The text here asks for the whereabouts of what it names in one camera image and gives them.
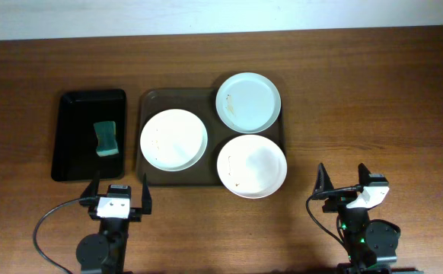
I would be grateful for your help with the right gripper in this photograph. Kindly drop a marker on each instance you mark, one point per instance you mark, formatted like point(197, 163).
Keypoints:
point(338, 200)

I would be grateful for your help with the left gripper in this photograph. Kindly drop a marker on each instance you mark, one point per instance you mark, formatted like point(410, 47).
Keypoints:
point(135, 213)

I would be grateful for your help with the green yellow sponge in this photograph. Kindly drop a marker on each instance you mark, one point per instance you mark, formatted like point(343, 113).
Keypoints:
point(106, 138)

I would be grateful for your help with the white plate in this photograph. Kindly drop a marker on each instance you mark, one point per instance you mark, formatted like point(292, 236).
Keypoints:
point(173, 140)
point(252, 166)

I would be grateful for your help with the pale blue plate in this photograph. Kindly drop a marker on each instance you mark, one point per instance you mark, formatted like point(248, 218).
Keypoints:
point(248, 103)

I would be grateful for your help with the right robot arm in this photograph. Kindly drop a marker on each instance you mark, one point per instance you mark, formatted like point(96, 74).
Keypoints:
point(370, 244)

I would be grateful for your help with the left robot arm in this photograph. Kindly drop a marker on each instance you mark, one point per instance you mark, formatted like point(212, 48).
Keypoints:
point(105, 251)

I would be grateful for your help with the black plastic tray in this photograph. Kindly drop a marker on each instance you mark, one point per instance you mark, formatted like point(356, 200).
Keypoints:
point(75, 157)

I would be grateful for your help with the brown serving tray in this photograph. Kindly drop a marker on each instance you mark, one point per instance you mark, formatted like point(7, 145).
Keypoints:
point(201, 102)

